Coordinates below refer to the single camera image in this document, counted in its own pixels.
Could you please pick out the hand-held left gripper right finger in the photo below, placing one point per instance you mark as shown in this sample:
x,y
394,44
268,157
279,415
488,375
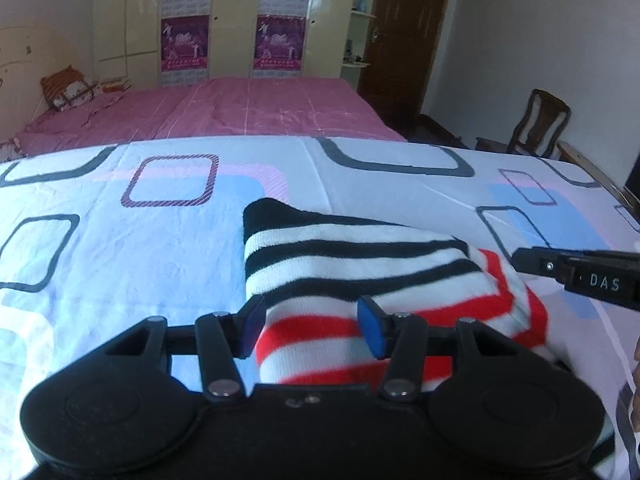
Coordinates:
x,y
372,332

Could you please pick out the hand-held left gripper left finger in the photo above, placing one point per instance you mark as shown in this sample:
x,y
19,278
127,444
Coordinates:
x,y
252,325

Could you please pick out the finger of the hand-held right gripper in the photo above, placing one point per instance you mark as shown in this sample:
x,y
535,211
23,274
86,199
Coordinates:
x,y
537,262

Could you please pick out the striped knit sweater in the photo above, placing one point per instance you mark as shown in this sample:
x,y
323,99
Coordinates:
x,y
350,260

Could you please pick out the person's right hand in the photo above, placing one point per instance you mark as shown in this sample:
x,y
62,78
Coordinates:
x,y
636,357

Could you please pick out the wooden chair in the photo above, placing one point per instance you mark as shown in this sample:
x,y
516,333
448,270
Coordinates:
x,y
542,120

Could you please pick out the white patterned blanket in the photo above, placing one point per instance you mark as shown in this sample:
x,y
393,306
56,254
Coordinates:
x,y
125,260

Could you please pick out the pink striped bed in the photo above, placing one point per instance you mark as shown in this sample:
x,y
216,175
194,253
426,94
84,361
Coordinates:
x,y
240,107

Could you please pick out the dark brown door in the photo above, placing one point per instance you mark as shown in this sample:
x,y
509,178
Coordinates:
x,y
405,35

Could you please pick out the cream open shelf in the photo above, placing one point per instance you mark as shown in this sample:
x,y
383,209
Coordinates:
x,y
362,25

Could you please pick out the orange patterned pillow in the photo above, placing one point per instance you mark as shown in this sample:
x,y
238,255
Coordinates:
x,y
67,87

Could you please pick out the blue bottle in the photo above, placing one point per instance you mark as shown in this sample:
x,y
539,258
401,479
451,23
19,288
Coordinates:
x,y
363,2

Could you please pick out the cream wardrobe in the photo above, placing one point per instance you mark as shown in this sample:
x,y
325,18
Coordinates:
x,y
235,10

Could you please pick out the cream headboard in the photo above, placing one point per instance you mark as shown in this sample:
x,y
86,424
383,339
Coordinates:
x,y
30,55

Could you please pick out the wooden bed frame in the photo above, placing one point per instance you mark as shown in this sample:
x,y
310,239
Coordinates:
x,y
595,175

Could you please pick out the magenta wall poster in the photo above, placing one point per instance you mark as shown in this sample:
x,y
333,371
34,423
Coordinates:
x,y
185,42
279,42

